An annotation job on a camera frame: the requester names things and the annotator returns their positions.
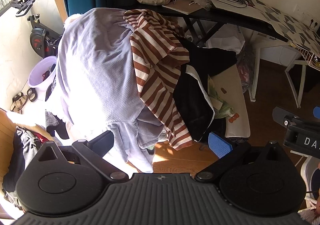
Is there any white wall socket panel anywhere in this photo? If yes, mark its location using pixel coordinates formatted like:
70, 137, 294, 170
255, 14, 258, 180
295, 4, 320, 31

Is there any white fluffy cloth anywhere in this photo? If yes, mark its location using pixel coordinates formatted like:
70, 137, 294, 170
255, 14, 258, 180
64, 13, 82, 29

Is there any black desk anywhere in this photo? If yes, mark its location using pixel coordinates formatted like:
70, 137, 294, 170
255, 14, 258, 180
110, 0, 295, 48

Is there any brown white striped sweater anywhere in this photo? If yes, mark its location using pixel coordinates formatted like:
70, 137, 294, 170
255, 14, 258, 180
123, 9, 194, 151

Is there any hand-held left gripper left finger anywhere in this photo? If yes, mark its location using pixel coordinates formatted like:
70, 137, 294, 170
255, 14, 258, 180
37, 130, 130, 183

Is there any white plastic bag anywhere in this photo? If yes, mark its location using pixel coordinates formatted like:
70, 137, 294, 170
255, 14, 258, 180
205, 25, 247, 54

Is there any black sandal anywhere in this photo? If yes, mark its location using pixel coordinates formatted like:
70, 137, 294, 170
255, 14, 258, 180
26, 88, 38, 102

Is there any white wire basket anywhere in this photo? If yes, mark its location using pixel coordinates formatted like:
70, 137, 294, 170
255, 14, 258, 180
290, 41, 320, 72

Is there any green patterned cloth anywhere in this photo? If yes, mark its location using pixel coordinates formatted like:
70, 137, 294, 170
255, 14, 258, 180
207, 75, 234, 118

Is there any pile of dark clothes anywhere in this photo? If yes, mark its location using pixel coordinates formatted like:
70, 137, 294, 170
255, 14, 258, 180
2, 126, 54, 198

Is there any lavender ribbed garment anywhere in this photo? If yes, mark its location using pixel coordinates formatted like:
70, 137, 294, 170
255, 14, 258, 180
56, 8, 167, 173

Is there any dark ribbed garment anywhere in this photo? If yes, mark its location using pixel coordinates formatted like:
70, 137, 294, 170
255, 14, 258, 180
45, 111, 70, 140

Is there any purple plastic basin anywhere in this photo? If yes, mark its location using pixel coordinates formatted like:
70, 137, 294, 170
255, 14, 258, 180
28, 56, 58, 91

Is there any geometric patterned tablecloth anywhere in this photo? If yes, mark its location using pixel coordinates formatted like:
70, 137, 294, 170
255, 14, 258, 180
251, 0, 320, 52

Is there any black exercise bike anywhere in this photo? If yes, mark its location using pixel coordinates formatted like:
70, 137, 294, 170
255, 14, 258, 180
7, 0, 63, 58

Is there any beige sandal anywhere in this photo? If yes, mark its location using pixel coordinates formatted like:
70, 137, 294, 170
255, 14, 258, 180
10, 92, 28, 113

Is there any brown notebook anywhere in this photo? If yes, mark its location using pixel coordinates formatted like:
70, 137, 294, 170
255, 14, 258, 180
162, 0, 204, 15

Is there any black garment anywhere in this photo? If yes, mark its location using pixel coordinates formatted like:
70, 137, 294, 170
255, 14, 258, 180
172, 38, 238, 142

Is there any clear bag of clothes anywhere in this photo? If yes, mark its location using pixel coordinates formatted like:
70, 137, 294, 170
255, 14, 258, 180
235, 48, 255, 93

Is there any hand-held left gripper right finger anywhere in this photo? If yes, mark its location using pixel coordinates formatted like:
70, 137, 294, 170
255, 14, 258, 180
194, 131, 288, 185

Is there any white table frame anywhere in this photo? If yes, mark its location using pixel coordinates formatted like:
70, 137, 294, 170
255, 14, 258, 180
249, 38, 317, 109

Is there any clear plastic wrapper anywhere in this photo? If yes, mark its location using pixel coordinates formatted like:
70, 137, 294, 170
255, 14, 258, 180
195, 0, 213, 11

